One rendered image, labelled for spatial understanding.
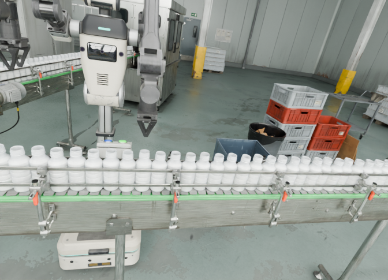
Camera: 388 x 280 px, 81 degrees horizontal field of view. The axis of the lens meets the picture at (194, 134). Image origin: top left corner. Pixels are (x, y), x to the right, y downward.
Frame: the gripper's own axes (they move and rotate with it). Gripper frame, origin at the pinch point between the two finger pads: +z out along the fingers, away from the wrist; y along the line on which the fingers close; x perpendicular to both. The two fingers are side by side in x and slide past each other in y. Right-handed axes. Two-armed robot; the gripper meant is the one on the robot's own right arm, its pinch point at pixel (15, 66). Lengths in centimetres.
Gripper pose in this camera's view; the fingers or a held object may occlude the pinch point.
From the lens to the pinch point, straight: 101.6
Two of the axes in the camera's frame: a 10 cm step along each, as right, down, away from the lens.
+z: -1.5, 9.0, 4.1
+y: 2.0, 4.3, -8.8
